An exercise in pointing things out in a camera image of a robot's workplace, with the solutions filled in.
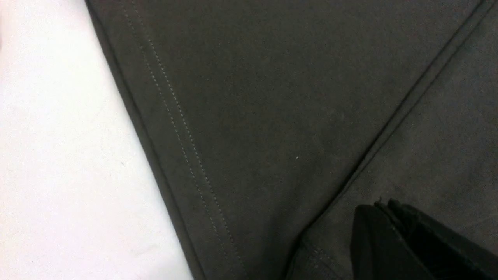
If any dark gray long-sleeve shirt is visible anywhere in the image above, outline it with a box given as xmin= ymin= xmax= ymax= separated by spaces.
xmin=86 ymin=0 xmax=497 ymax=280

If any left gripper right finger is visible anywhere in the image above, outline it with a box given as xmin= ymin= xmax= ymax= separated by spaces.
xmin=375 ymin=199 xmax=497 ymax=280

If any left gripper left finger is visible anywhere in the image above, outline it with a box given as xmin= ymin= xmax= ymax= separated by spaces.
xmin=350 ymin=205 xmax=434 ymax=280

